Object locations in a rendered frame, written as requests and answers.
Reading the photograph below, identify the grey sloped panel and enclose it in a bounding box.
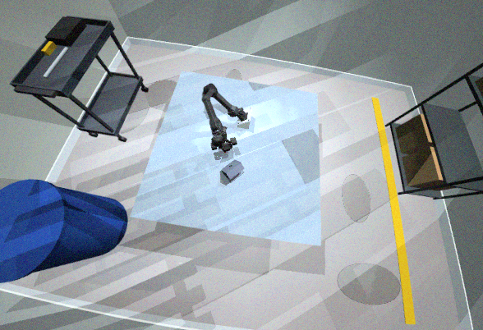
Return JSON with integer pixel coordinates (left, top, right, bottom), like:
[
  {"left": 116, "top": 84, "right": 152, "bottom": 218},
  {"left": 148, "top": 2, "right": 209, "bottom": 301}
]
[{"left": 221, "top": 159, "right": 245, "bottom": 183}]

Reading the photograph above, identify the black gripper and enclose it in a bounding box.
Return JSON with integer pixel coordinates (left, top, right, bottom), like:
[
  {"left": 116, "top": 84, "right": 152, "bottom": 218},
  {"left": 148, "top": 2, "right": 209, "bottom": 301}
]
[{"left": 210, "top": 137, "right": 237, "bottom": 150}]

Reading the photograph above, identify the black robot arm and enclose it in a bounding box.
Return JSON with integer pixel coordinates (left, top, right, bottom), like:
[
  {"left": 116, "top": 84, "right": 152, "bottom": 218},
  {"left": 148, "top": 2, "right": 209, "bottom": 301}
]
[{"left": 201, "top": 83, "right": 248, "bottom": 152}]

